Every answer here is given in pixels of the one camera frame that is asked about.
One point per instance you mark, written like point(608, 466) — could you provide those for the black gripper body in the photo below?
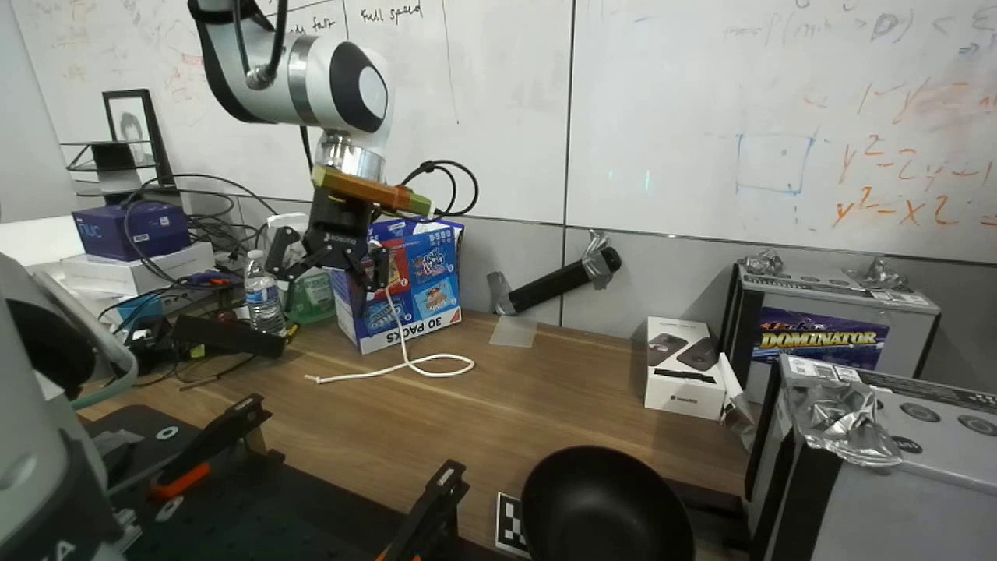
point(338, 226)

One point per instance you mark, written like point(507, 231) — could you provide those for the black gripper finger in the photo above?
point(369, 268)
point(284, 254)

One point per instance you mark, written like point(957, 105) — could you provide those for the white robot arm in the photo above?
point(264, 75)

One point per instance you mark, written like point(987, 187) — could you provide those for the blue cardboard box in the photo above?
point(417, 290)

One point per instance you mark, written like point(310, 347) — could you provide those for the blue box on shelf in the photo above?
point(135, 229)

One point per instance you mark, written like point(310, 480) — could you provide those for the small white product box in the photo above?
point(685, 372)

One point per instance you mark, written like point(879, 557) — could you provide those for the grey battery box far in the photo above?
point(820, 314)

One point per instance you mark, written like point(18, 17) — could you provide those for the grey battery box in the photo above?
point(853, 466)
point(820, 314)

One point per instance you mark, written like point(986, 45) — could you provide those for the grey battery box near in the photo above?
point(853, 466)

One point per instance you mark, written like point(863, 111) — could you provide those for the clear plastic water bottle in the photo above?
point(259, 294)

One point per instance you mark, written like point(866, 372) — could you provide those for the green spray bottle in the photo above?
point(306, 297)

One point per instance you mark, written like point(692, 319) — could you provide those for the fiducial marker tag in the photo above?
point(510, 527)

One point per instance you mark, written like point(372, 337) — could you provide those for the black frying pan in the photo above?
point(592, 504)

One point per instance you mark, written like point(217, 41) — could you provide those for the orange handled pliers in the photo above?
point(220, 433)

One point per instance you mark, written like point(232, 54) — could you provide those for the black cylindrical handle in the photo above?
point(592, 265)

